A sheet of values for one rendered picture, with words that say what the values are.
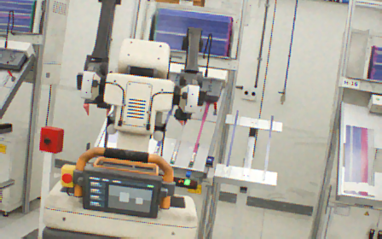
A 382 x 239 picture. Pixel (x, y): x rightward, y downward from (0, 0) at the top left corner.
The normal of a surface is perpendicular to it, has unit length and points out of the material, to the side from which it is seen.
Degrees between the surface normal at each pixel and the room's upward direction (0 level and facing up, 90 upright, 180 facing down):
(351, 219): 90
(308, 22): 90
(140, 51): 48
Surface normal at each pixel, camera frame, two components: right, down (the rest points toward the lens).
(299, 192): -0.18, 0.07
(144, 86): 0.08, -0.03
